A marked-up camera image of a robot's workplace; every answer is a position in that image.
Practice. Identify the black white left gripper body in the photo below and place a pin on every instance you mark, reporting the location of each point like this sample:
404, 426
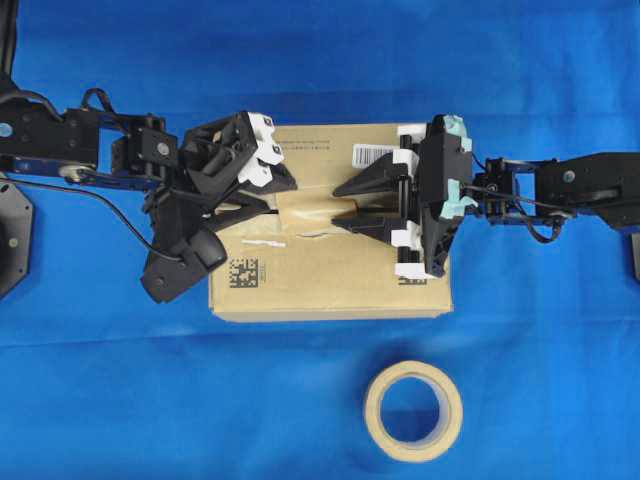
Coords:
214, 161

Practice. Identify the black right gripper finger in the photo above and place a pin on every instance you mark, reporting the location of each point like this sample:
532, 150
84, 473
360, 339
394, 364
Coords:
391, 172
392, 228

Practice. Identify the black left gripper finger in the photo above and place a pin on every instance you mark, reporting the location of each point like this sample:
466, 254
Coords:
239, 207
282, 181

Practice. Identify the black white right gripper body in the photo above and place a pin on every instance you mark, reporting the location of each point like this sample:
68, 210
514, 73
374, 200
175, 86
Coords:
437, 158

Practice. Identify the beige masking tape strip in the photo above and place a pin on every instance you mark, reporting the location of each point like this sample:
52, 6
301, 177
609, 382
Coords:
309, 212

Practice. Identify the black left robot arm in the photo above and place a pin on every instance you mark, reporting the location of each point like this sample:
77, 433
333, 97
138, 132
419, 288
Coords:
91, 145

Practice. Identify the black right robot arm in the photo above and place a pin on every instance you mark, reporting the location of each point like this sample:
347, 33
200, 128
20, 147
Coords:
543, 195

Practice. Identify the brown cardboard box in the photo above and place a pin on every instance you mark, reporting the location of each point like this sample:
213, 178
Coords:
271, 276

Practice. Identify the beige masking tape roll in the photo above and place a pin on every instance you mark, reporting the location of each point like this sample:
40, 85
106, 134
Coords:
413, 412

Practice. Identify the blue table cloth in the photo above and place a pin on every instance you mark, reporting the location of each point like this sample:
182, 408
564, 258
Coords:
100, 382

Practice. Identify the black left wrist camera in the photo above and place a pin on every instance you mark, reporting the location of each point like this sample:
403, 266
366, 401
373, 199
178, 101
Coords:
164, 280

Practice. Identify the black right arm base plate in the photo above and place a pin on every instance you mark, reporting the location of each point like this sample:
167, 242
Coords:
634, 255

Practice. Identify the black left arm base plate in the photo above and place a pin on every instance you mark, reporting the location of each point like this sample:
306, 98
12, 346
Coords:
17, 216

